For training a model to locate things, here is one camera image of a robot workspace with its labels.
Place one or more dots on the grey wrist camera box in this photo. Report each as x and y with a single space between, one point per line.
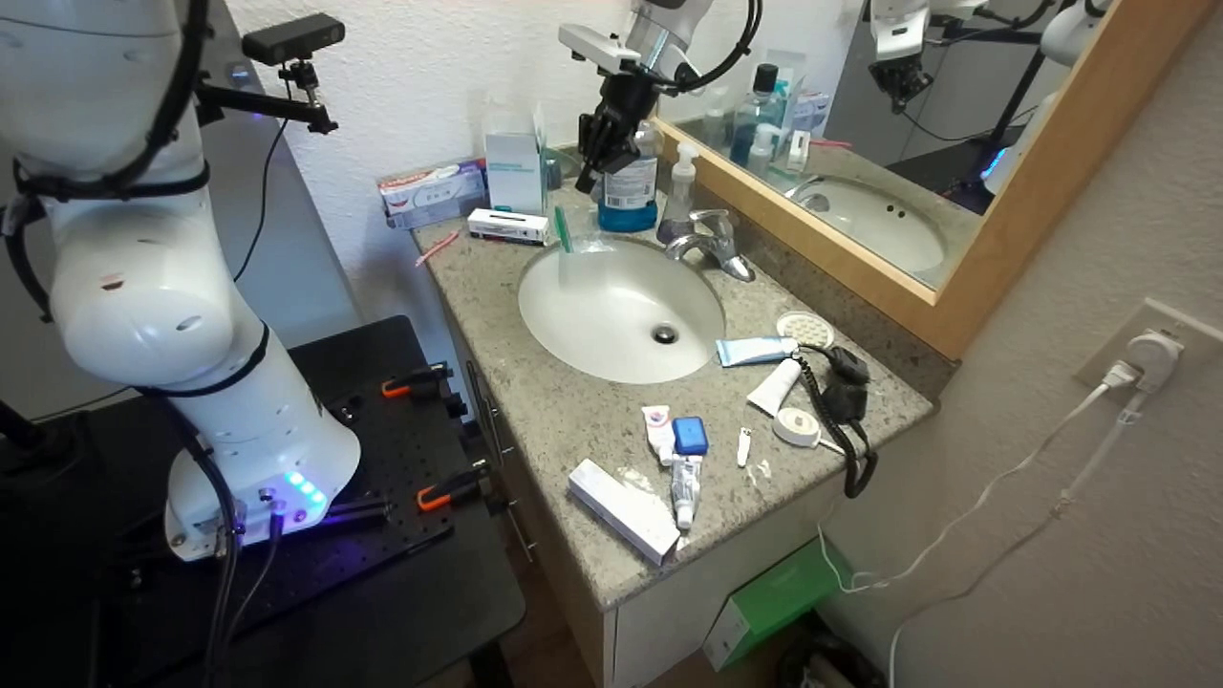
597 47

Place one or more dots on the pink toothbrush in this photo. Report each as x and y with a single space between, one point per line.
441 245

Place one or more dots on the long white box red end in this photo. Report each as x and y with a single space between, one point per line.
626 508

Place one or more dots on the green cardboard box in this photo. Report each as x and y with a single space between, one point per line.
777 598

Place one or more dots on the wall outlet plate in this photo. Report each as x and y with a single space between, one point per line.
1199 339

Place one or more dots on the small slim grey tube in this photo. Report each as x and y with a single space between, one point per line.
744 447

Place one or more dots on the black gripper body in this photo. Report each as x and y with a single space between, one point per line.
627 101

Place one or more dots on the chrome sink faucet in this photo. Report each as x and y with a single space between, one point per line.
721 260

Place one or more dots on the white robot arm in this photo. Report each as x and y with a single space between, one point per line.
139 293

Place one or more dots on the white plug charger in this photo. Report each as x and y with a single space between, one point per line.
1153 357

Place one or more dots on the white denture cleanser box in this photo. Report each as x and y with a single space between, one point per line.
512 173

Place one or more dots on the small clear pump bottle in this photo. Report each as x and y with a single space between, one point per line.
683 203

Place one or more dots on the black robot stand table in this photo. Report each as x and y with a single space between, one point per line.
384 576

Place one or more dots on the white tissue box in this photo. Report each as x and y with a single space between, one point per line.
432 194

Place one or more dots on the small blue container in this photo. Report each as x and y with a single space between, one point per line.
691 438

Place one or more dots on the light blue tube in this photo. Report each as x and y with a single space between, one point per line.
757 348

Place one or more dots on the white vanity cabinet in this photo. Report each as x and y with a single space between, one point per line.
662 626

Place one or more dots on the orange black clamp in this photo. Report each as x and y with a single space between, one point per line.
402 389
441 500

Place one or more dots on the round white floss case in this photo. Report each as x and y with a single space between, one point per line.
800 427

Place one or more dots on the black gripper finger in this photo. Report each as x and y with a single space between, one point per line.
627 143
595 143

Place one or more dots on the plain white tube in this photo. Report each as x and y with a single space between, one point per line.
775 389

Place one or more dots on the white oval sink basin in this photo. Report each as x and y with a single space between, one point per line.
597 306

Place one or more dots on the white box with black stripe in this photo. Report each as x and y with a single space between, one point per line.
507 226

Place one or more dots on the metal sink drain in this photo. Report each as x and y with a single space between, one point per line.
667 334

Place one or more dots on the wood framed mirror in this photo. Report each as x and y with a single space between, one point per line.
1017 215

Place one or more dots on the zip bag with green seal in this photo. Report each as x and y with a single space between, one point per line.
558 229

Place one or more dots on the white tube with red print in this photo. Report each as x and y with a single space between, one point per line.
654 433

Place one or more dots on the small clear tube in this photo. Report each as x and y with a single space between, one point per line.
686 492

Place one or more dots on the round white soap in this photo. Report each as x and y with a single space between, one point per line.
803 330

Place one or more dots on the blue mouthwash bottle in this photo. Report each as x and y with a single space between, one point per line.
627 203

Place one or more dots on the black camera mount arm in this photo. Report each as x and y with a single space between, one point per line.
254 106

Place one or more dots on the black exterior camera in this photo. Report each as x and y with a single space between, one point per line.
292 36

